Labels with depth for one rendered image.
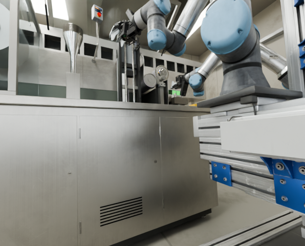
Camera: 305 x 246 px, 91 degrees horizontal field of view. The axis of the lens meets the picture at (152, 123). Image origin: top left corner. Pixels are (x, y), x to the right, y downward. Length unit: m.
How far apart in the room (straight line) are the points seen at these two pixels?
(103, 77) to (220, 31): 1.27
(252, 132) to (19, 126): 0.90
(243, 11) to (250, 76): 0.18
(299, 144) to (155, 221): 0.96
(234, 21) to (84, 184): 0.90
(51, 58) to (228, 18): 1.41
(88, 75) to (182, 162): 1.13
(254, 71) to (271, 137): 0.28
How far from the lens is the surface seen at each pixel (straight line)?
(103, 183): 0.94
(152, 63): 1.88
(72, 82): 1.27
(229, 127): 0.40
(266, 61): 1.17
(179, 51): 0.79
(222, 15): 0.49
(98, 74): 1.60
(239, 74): 0.57
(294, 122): 0.33
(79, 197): 0.94
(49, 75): 1.58
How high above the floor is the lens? 0.71
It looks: 4 degrees up
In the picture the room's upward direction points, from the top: 2 degrees counter-clockwise
